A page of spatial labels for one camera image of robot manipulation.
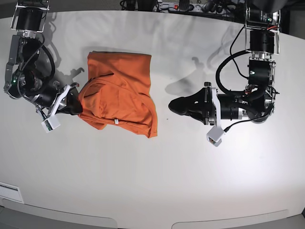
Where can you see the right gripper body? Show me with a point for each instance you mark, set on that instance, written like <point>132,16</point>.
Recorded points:
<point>47,99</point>

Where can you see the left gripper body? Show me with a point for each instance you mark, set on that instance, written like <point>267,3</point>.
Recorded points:
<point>229,111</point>

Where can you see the orange T-shirt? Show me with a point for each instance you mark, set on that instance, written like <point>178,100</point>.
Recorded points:
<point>118,93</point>

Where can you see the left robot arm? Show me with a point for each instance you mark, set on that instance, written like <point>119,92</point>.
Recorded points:
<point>257,100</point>

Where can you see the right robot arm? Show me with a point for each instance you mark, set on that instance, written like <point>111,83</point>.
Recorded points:
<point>31,68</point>

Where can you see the white label sticker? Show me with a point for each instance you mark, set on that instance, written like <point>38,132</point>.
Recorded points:
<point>11,192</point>

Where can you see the white power strip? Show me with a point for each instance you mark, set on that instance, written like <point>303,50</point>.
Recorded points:
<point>174,7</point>

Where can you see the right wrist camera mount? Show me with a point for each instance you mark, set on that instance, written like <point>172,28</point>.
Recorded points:
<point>51,121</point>

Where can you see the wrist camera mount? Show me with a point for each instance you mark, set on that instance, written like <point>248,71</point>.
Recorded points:
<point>51,121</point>
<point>214,136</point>

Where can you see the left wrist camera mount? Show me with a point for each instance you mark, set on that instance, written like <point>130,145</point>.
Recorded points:
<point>214,136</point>

